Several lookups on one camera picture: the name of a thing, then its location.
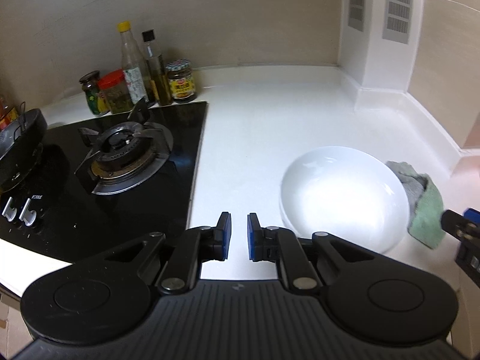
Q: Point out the green and grey cloth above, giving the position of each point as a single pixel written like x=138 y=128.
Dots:
x=425 y=213

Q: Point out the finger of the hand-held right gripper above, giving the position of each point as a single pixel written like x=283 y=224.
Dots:
x=452 y=220
x=468 y=258

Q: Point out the black cap oil bottle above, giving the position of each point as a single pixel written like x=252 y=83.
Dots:
x=157 y=78

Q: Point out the checkered lid sauce jar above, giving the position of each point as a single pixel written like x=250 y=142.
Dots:
x=182 y=82

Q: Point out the narrow grey wall vent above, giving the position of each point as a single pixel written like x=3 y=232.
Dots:
x=357 y=0

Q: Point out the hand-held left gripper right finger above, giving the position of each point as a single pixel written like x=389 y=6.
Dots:
x=253 y=237

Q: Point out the gas burner with pan support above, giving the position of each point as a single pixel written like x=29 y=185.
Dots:
x=125 y=150

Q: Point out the silver stove knob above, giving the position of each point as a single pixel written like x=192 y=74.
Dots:
x=28 y=212
x=9 y=208

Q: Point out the black glass gas stove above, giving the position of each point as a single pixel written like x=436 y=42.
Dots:
x=123 y=217

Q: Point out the dark lid green label jar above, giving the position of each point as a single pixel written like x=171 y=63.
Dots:
x=92 y=95

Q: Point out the yellow cap clear bottle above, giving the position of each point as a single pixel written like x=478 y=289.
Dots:
x=133 y=67

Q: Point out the red label bottle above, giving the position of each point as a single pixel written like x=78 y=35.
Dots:
x=7 y=116

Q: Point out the red lid jar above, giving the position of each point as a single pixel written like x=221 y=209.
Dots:
x=116 y=93

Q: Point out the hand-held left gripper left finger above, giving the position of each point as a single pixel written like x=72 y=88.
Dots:
x=225 y=236

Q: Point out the black pot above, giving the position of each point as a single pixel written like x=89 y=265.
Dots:
x=22 y=138

